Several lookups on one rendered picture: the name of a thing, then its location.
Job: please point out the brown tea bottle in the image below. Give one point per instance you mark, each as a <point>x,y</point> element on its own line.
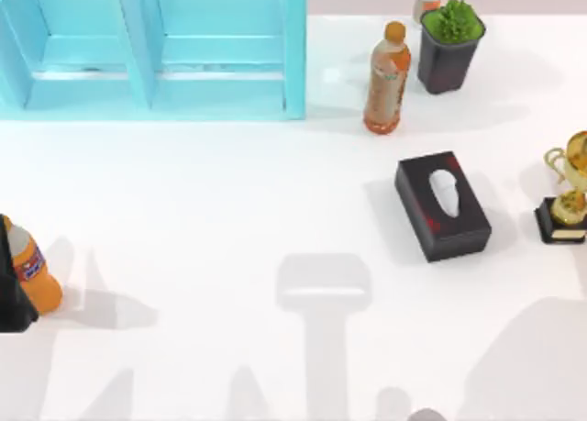
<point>386,86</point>

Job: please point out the black tissue box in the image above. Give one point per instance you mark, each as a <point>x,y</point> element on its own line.
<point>442,205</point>

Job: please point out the light blue rack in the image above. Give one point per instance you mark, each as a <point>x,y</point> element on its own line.
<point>220,49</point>

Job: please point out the black pot with green plant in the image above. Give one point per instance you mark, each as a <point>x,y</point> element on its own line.
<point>447,58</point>

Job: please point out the white bottle with orange cap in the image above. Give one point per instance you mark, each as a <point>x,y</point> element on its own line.
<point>426,1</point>

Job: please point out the orange soda bottle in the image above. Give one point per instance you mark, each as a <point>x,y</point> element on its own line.
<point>36,279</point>

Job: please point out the gold trophy on black base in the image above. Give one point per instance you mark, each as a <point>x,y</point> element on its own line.
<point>568,196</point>

